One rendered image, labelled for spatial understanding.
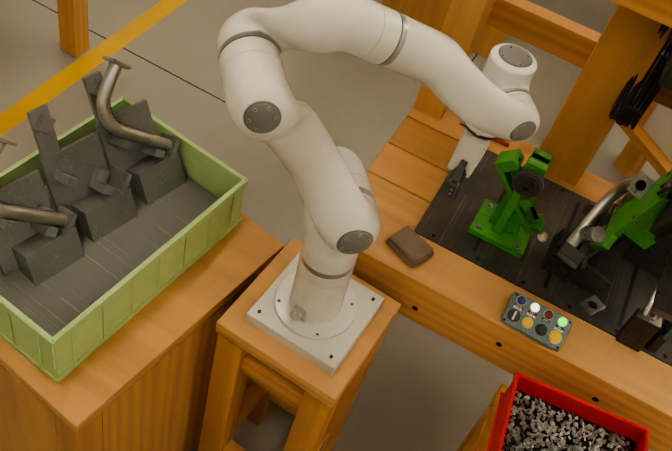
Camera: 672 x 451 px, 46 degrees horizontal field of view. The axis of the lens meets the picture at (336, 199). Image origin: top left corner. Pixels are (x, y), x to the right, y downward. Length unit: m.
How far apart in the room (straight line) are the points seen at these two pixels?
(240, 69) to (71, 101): 2.35
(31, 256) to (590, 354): 1.29
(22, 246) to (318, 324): 0.67
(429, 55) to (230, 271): 0.90
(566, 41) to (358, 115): 1.61
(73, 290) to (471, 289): 0.93
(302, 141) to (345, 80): 2.50
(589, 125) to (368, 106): 1.67
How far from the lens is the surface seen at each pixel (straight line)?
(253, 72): 1.21
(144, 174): 1.99
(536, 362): 2.00
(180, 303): 1.92
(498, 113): 1.33
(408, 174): 2.19
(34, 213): 1.81
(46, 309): 1.85
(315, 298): 1.72
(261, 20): 1.28
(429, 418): 2.81
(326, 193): 1.43
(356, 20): 1.21
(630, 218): 1.95
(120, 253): 1.93
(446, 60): 1.31
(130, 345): 1.86
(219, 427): 2.22
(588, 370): 1.97
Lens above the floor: 2.39
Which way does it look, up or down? 47 degrees down
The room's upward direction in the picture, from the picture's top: 17 degrees clockwise
